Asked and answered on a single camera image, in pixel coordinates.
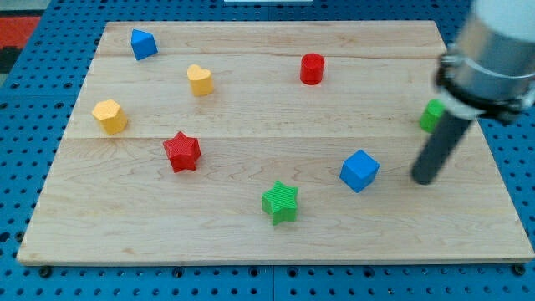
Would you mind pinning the yellow hexagon block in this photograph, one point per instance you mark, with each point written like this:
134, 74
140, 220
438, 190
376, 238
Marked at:
110, 116

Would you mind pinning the red star block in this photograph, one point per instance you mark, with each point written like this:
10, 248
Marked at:
182, 152

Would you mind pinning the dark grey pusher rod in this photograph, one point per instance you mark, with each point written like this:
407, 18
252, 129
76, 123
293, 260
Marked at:
444, 139

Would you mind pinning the blue pentagon block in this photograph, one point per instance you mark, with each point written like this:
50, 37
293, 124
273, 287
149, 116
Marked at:
143, 44

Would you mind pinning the green cylinder block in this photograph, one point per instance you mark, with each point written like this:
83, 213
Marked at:
431, 115

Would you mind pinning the yellow heart block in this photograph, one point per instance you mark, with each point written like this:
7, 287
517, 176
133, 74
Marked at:
200, 80

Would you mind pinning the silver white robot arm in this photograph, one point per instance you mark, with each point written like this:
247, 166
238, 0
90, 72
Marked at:
488, 71

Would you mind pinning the red cylinder block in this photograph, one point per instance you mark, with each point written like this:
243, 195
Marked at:
312, 69

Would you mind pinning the blue cube block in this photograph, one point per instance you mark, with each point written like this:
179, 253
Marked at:
359, 170

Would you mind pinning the light wooden board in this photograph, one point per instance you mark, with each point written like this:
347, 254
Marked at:
114, 200

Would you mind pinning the green star block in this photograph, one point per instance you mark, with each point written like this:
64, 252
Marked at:
280, 202

